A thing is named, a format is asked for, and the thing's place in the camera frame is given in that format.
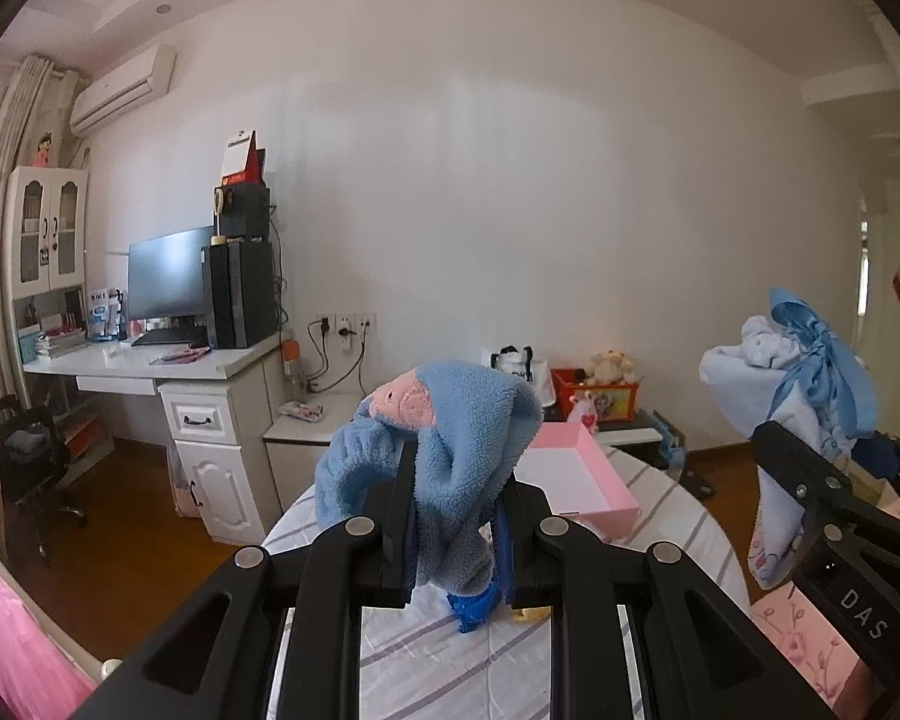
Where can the wall power outlets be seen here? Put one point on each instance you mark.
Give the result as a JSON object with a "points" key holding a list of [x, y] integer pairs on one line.
{"points": [[359, 325]]}

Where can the black computer tower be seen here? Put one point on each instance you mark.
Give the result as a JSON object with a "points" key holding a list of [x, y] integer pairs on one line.
{"points": [[240, 300]]}

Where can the pink packet on cabinet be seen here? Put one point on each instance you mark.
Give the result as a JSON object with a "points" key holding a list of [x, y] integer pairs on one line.
{"points": [[302, 411]]}

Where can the pink cardboard box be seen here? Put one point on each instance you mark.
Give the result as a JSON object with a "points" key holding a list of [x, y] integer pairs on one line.
{"points": [[578, 480]]}

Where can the black office chair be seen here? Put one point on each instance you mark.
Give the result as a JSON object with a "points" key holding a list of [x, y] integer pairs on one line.
{"points": [[34, 459]]}

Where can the orange capped bottle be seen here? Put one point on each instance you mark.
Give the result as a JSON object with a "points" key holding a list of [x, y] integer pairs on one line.
{"points": [[292, 366]]}

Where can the beige curtain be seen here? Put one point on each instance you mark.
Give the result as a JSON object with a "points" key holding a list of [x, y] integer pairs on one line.
{"points": [[4, 225]]}

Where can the red white paper bag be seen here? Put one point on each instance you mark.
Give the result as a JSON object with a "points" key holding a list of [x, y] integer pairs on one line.
{"points": [[243, 160]]}

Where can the black white tv bench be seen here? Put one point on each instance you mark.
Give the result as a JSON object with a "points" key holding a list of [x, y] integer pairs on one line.
{"points": [[637, 437]]}

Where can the black keyboard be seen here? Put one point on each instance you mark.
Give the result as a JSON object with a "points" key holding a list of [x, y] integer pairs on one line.
{"points": [[193, 337]]}

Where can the black speaker box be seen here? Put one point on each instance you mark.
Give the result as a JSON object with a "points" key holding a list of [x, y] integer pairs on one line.
{"points": [[241, 211]]}

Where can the black computer monitor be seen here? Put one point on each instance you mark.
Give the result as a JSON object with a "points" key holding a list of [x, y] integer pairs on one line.
{"points": [[165, 275]]}

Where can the small white side cabinet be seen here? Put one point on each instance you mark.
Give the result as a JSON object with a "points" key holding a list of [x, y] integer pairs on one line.
{"points": [[295, 446]]}

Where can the white black tote bag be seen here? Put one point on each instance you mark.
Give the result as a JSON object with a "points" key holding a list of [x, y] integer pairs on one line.
{"points": [[524, 363]]}

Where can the pink heart plush toy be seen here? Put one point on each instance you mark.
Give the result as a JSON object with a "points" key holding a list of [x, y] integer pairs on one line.
{"points": [[583, 410]]}

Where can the black floor scale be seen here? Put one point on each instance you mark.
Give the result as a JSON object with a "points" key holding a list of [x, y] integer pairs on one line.
{"points": [[696, 484]]}

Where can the blue carton beside bench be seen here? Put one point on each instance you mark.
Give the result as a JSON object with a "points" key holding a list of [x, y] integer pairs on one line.
{"points": [[671, 457]]}

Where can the pink floral pillow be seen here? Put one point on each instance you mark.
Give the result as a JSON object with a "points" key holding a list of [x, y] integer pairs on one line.
{"points": [[820, 654]]}

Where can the doll on cabinet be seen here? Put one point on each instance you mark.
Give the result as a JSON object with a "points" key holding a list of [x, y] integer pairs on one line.
{"points": [[43, 155]]}

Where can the beige plush toy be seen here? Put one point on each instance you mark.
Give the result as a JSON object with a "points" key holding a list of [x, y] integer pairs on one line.
{"points": [[609, 368]]}

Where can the yellow crochet item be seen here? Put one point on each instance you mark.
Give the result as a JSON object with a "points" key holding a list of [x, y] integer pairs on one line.
{"points": [[531, 614]]}

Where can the white glass door cabinet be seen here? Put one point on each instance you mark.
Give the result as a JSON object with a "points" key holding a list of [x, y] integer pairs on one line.
{"points": [[44, 230]]}

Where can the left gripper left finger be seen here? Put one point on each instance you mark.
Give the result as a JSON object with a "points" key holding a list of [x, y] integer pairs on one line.
{"points": [[275, 635]]}

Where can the royal blue knitted item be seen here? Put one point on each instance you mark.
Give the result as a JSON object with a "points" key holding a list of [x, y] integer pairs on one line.
{"points": [[473, 611]]}

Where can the white desk with drawers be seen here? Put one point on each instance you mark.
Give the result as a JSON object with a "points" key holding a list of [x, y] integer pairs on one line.
{"points": [[217, 408]]}

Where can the light blue fleece sock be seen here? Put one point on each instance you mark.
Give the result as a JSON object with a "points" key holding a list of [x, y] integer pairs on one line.
{"points": [[471, 425]]}

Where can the blue printed baby cloth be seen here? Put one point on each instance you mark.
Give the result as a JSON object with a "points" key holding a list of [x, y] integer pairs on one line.
{"points": [[792, 369]]}

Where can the white air conditioner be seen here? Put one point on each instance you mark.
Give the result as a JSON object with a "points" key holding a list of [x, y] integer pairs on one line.
{"points": [[139, 81]]}

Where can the red toy storage box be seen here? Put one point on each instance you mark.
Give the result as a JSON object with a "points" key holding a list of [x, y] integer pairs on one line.
{"points": [[613, 402]]}

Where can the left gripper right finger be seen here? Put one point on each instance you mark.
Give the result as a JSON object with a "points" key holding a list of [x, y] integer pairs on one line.
{"points": [[638, 633]]}

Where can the stack of books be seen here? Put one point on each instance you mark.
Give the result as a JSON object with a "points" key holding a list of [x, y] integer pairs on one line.
{"points": [[59, 342]]}

